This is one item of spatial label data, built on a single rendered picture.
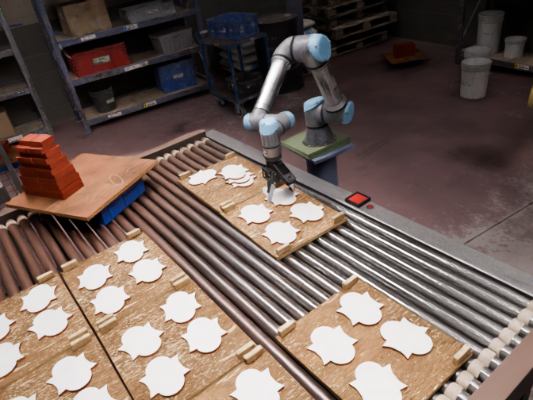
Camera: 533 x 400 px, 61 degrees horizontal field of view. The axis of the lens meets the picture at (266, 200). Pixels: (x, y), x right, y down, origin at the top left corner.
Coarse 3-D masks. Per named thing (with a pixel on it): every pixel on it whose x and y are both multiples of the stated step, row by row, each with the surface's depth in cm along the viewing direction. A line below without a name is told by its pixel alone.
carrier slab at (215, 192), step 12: (204, 168) 229; (216, 168) 227; (252, 168) 222; (180, 180) 222; (216, 180) 217; (264, 180) 210; (192, 192) 211; (204, 192) 209; (216, 192) 207; (228, 192) 205; (240, 192) 204; (252, 192) 202; (216, 204) 198
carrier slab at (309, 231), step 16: (240, 208) 193; (272, 208) 189; (288, 208) 188; (240, 224) 183; (304, 224) 177; (320, 224) 175; (336, 224) 174; (256, 240) 172; (304, 240) 168; (272, 256) 164
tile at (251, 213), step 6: (246, 210) 189; (252, 210) 188; (258, 210) 188; (264, 210) 187; (270, 210) 186; (240, 216) 186; (246, 216) 185; (252, 216) 185; (258, 216) 184; (264, 216) 183; (252, 222) 182; (258, 222) 180; (264, 222) 181
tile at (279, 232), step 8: (272, 224) 178; (280, 224) 177; (288, 224) 176; (272, 232) 174; (280, 232) 173; (288, 232) 172; (296, 232) 172; (272, 240) 169; (280, 240) 168; (288, 240) 168
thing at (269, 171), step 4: (264, 156) 189; (280, 156) 184; (268, 160) 184; (272, 160) 183; (276, 160) 184; (268, 164) 190; (272, 164) 187; (264, 168) 190; (268, 168) 190; (272, 168) 188; (268, 172) 188; (272, 172) 186; (264, 176) 193; (268, 176) 191; (272, 176) 187; (276, 176) 187; (276, 180) 188; (280, 180) 189
